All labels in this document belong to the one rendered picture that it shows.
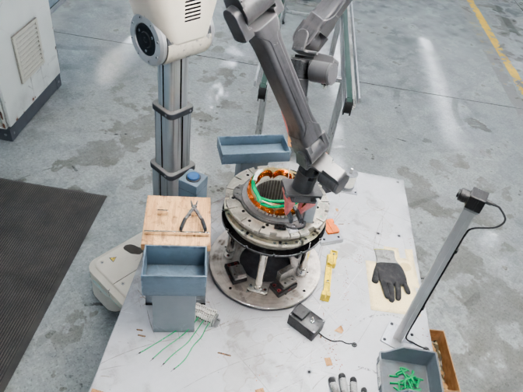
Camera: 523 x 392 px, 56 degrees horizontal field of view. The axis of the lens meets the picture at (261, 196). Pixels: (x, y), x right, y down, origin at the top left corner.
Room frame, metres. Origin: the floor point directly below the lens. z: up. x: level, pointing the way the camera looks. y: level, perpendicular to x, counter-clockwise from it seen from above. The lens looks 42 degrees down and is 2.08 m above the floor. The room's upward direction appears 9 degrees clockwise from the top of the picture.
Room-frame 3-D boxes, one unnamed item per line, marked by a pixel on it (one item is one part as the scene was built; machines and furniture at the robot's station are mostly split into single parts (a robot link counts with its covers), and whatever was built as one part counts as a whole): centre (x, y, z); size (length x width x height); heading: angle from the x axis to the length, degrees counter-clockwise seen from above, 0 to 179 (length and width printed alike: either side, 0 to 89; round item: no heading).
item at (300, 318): (0.89, -0.20, 0.81); 0.10 x 0.06 x 0.06; 57
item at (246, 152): (1.42, 0.06, 0.92); 0.25 x 0.11 x 0.28; 109
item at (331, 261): (1.11, -0.28, 0.80); 0.22 x 0.04 x 0.03; 173
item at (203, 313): (0.86, 0.11, 0.80); 0.10 x 0.05 x 0.04; 74
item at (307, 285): (1.12, -0.05, 0.80); 0.39 x 0.39 x 0.01
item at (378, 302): (1.15, -0.50, 0.78); 0.31 x 0.19 x 0.01; 0
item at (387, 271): (1.16, -0.49, 0.79); 0.24 x 0.13 x 0.02; 0
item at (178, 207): (0.99, 0.23, 1.05); 0.20 x 0.19 x 0.02; 11
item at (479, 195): (0.91, -0.49, 1.37); 0.06 x 0.04 x 0.04; 65
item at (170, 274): (0.84, 0.20, 0.92); 0.17 x 0.11 x 0.28; 101
